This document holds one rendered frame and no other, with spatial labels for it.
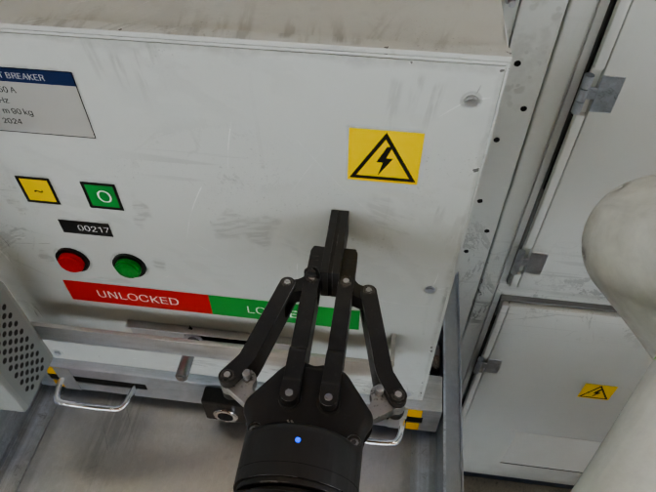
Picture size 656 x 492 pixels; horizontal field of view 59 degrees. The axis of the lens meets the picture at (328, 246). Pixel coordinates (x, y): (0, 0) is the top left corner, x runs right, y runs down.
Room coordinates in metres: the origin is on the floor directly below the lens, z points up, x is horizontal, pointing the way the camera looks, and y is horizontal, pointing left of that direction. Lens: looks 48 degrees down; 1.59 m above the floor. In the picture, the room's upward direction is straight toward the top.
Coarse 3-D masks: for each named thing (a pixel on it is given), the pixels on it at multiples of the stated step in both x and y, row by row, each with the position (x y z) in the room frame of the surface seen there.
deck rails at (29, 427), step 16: (32, 400) 0.37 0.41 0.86; (48, 400) 0.37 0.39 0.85; (0, 416) 0.32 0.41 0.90; (16, 416) 0.34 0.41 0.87; (32, 416) 0.35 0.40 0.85; (48, 416) 0.35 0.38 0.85; (0, 432) 0.31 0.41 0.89; (16, 432) 0.32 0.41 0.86; (32, 432) 0.32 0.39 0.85; (416, 432) 0.32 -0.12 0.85; (432, 432) 0.32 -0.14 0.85; (0, 448) 0.29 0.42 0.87; (16, 448) 0.30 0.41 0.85; (32, 448) 0.30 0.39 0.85; (416, 448) 0.30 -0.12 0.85; (432, 448) 0.30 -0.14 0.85; (0, 464) 0.28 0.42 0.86; (16, 464) 0.28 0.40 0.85; (416, 464) 0.28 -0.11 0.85; (432, 464) 0.28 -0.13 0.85; (0, 480) 0.26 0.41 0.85; (16, 480) 0.26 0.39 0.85; (416, 480) 0.26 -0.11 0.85; (432, 480) 0.26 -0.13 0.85
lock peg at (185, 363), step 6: (186, 336) 0.36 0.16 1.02; (192, 336) 0.36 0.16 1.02; (198, 336) 0.36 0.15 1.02; (186, 360) 0.33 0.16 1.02; (192, 360) 0.34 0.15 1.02; (180, 366) 0.33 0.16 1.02; (186, 366) 0.33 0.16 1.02; (180, 372) 0.32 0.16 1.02; (186, 372) 0.32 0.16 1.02; (180, 378) 0.31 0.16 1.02; (186, 378) 0.31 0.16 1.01
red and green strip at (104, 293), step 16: (80, 288) 0.38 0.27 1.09; (96, 288) 0.38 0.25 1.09; (112, 288) 0.38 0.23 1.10; (128, 288) 0.37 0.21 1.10; (144, 288) 0.37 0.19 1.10; (128, 304) 0.38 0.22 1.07; (144, 304) 0.37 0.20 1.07; (160, 304) 0.37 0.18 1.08; (176, 304) 0.37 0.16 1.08; (192, 304) 0.37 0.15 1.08; (208, 304) 0.36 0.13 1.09; (224, 304) 0.36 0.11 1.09; (240, 304) 0.36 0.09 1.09; (256, 304) 0.36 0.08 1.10; (288, 320) 0.35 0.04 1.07; (320, 320) 0.35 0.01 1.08; (352, 320) 0.34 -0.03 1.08
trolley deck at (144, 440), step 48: (48, 432) 0.33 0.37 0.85; (96, 432) 0.33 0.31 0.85; (144, 432) 0.33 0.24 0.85; (192, 432) 0.33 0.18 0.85; (240, 432) 0.33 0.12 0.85; (384, 432) 0.33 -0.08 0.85; (48, 480) 0.26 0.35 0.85; (96, 480) 0.26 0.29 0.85; (144, 480) 0.26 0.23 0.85; (192, 480) 0.26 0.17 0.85; (384, 480) 0.26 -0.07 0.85
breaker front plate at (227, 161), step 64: (0, 64) 0.38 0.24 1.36; (64, 64) 0.37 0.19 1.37; (128, 64) 0.37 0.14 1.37; (192, 64) 0.36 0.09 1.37; (256, 64) 0.35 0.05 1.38; (320, 64) 0.35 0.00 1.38; (384, 64) 0.34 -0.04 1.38; (448, 64) 0.34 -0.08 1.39; (128, 128) 0.37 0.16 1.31; (192, 128) 0.36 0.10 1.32; (256, 128) 0.35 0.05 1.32; (320, 128) 0.35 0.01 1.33; (384, 128) 0.34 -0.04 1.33; (448, 128) 0.34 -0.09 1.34; (0, 192) 0.39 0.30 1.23; (64, 192) 0.38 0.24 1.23; (128, 192) 0.37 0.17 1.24; (192, 192) 0.36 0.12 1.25; (256, 192) 0.36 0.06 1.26; (320, 192) 0.35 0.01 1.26; (384, 192) 0.34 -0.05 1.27; (448, 192) 0.34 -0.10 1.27; (0, 256) 0.39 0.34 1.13; (192, 256) 0.36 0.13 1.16; (256, 256) 0.36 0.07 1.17; (384, 256) 0.34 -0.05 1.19; (448, 256) 0.33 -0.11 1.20; (64, 320) 0.39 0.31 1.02; (128, 320) 0.38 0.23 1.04; (192, 320) 0.37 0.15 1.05; (256, 320) 0.36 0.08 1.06; (384, 320) 0.34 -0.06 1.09
